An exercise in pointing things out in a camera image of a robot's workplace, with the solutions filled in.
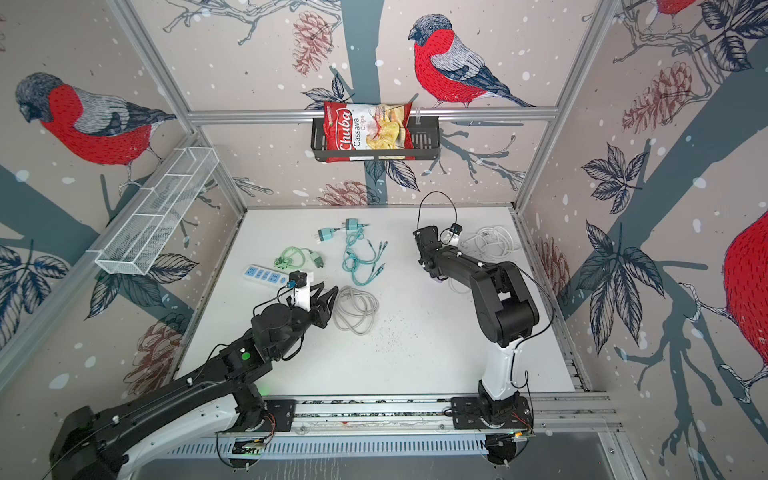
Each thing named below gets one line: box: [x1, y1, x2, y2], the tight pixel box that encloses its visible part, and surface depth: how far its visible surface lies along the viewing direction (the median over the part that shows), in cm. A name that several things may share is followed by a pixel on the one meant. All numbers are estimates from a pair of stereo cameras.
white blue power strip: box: [243, 264, 290, 288], surface depth 100 cm
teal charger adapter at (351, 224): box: [342, 218, 359, 231], surface depth 116 cm
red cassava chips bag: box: [323, 101, 416, 163], surface depth 90 cm
